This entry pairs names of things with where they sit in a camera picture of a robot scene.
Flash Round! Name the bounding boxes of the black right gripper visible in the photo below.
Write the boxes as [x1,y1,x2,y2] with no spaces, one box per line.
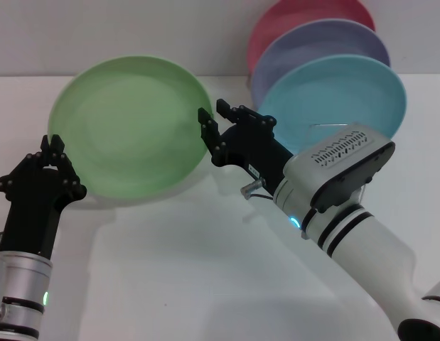
[198,99,295,195]

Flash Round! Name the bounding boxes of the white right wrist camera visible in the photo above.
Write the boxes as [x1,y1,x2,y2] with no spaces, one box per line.
[284,121,397,215]

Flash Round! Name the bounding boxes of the metal plug with black cable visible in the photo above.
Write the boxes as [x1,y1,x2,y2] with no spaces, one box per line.
[240,178,276,200]

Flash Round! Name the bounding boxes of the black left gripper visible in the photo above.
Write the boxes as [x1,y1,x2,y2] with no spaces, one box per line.
[0,134,88,259]

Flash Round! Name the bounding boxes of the light blue plate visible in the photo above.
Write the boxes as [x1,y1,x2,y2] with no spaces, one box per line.
[257,53,408,157]

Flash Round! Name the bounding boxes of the red plate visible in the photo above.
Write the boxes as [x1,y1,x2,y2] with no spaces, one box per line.
[247,0,377,77]

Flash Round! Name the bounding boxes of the purple plate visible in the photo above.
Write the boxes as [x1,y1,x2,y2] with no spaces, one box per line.
[250,18,391,107]

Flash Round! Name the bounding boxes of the green plate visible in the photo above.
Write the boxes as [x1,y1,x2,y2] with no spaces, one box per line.
[47,55,214,207]

